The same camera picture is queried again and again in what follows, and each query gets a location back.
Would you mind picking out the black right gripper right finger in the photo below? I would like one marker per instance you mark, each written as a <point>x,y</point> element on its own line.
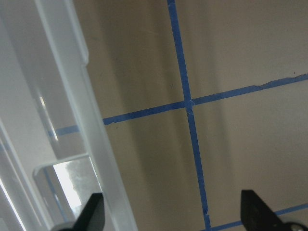
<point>257,216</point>

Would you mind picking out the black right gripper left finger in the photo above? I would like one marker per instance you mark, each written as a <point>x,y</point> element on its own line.
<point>92,214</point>

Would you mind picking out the translucent plastic storage box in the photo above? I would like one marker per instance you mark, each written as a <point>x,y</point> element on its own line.
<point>55,155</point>

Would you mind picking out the blue tape strip horizontal lower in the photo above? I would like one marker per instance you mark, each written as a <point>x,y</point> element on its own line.
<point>279,213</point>

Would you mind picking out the blue tape strip horizontal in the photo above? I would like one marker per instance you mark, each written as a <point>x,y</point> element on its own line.
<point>279,213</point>
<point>204,99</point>

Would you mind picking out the blue tape strip horizontal upper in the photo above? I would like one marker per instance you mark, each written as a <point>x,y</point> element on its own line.
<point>204,99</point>

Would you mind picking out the blue tape strip vertical left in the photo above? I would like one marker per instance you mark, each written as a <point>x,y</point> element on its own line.
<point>188,105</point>

